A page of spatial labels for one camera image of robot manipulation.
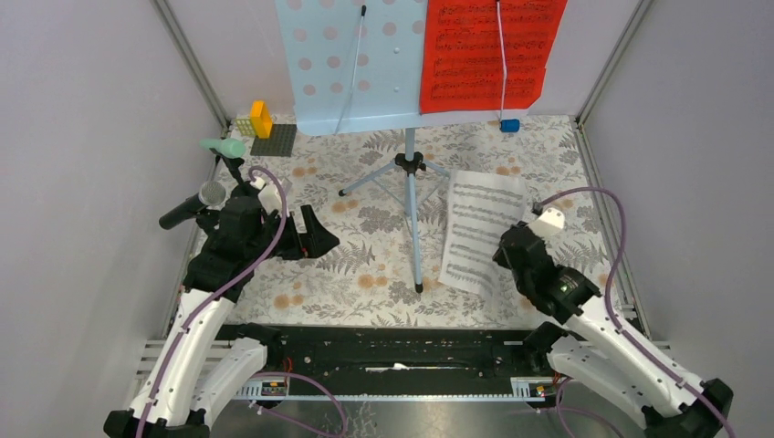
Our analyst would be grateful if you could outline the blue toy brick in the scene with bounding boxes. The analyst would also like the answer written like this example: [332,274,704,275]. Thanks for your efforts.
[499,119,521,133]

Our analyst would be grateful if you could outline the red sheet music page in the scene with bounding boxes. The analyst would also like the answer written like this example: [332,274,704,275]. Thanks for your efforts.
[419,0,567,114]

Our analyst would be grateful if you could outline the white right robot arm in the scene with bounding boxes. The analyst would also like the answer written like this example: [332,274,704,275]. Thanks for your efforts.
[493,223,734,437]

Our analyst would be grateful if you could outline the black microphone stand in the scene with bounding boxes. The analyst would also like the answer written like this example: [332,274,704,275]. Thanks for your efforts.
[194,208,220,241]
[214,152,259,198]

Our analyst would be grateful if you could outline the pale green toy brick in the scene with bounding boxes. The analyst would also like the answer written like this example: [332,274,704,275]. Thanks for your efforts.
[234,117,256,137]

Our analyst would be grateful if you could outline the light blue music stand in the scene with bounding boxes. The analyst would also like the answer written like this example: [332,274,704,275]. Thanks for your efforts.
[275,0,570,295]

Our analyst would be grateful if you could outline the orange toy brick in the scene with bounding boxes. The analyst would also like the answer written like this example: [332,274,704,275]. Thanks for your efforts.
[249,100,274,140]

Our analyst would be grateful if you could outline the floral patterned table mat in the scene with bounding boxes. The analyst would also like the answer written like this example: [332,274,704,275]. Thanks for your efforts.
[228,116,612,329]

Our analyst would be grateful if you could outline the mint green microphone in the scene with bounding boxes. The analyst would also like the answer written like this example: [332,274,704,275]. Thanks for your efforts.
[199,138,246,159]

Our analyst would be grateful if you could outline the black near microphone stand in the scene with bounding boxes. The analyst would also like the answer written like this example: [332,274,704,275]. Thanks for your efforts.
[194,208,220,241]

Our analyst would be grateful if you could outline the black silver microphone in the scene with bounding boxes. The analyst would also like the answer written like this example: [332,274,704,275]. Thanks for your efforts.
[158,181,226,230]

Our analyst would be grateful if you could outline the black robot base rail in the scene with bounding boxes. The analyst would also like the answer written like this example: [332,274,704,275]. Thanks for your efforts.
[216,324,556,399]

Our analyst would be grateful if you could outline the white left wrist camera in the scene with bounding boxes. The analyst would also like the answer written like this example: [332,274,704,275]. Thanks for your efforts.
[249,177,282,214]

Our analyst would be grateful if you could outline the black far microphone stand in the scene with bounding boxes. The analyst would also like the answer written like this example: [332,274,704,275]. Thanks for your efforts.
[214,152,259,198]

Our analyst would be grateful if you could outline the white sheet music page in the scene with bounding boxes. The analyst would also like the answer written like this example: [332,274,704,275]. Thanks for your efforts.
[439,170,528,297]

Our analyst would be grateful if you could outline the dark grey brick baseplate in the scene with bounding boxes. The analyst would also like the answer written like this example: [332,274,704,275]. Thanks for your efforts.
[250,123,298,157]

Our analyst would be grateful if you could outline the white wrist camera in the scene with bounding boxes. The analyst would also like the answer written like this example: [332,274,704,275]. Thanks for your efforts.
[249,177,282,214]
[527,206,566,239]

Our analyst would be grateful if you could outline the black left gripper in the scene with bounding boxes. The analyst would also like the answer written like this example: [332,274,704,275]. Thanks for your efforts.
[247,203,340,263]

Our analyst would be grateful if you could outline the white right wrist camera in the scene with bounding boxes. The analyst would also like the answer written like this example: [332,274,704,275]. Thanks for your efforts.
[527,206,566,239]

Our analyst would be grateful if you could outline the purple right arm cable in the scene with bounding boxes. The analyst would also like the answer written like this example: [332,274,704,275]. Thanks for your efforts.
[530,186,737,438]

